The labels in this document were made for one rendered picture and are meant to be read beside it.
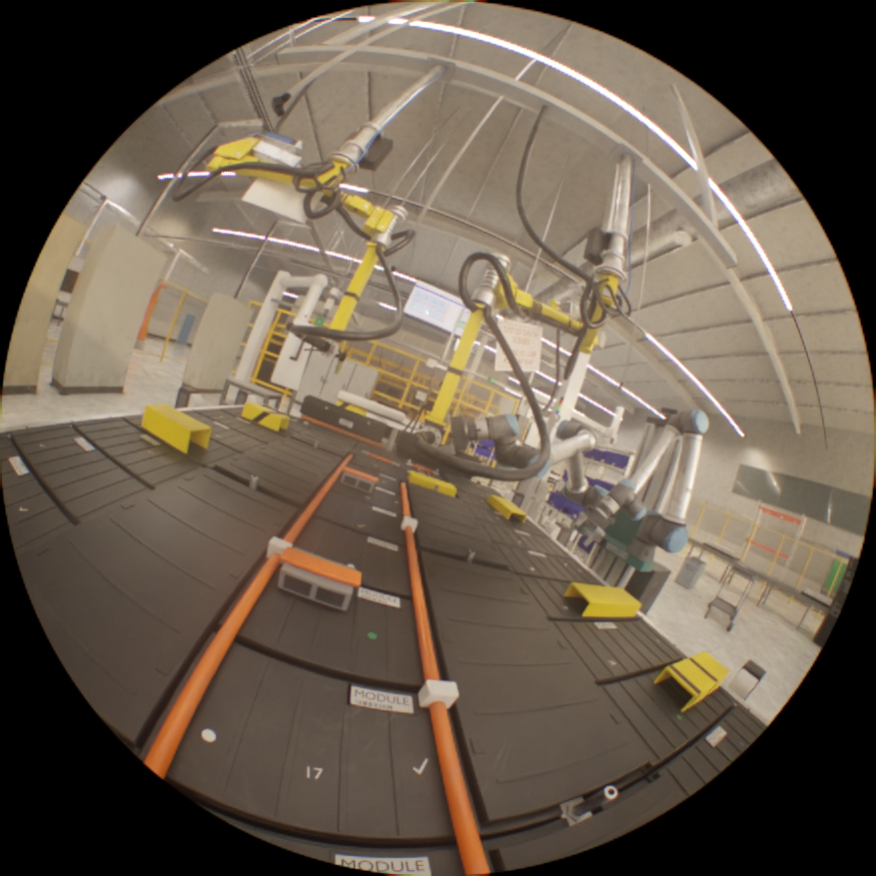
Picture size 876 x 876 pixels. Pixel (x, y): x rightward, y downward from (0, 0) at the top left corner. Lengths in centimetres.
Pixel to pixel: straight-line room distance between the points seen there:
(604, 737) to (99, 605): 43
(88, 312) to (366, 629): 454
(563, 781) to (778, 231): 1159
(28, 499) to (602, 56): 954
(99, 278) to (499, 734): 470
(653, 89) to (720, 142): 207
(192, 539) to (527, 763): 37
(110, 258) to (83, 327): 88
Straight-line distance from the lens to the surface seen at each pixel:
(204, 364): 674
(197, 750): 23
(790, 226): 1146
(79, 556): 34
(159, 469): 52
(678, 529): 165
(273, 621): 30
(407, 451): 141
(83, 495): 44
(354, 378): 999
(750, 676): 78
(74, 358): 465
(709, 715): 52
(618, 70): 943
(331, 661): 28
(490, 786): 25
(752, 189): 784
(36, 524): 39
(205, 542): 36
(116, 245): 466
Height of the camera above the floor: 122
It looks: 4 degrees down
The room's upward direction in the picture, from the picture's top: 21 degrees clockwise
